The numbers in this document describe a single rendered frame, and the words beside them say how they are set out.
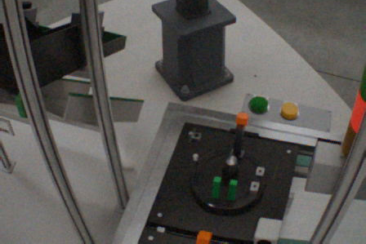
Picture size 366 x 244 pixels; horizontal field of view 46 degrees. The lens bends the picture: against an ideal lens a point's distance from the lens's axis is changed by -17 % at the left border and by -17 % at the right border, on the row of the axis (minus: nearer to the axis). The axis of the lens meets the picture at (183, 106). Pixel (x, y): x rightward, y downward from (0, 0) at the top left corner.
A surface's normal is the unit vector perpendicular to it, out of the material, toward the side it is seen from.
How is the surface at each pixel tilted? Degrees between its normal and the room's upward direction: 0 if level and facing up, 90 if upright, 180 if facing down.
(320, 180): 90
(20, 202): 0
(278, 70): 0
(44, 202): 0
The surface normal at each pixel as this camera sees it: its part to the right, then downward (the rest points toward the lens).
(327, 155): -0.02, -0.70
